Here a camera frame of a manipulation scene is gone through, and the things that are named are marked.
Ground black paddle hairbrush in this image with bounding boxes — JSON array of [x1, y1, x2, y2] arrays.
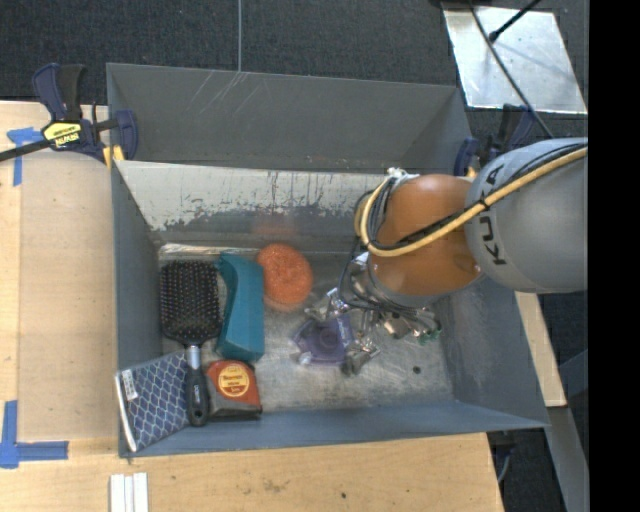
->
[[158, 259, 224, 428]]

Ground teal plastic block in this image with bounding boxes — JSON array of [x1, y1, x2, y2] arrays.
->
[[214, 251, 267, 364]]

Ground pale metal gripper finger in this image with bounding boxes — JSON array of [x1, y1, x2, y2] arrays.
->
[[304, 287, 350, 322], [340, 340, 382, 378]]

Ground grey metal bin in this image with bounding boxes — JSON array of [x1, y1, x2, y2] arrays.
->
[[104, 62, 554, 459]]

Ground blue patterned packet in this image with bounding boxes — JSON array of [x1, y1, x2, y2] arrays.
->
[[114, 349, 194, 454]]

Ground orange scouring ball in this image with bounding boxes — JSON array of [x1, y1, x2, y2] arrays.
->
[[255, 242, 315, 309]]

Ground orange tape measure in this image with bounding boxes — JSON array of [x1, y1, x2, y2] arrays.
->
[[204, 359, 264, 419]]

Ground clear purple tape dispenser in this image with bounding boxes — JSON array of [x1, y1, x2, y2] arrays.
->
[[289, 316, 352, 367]]

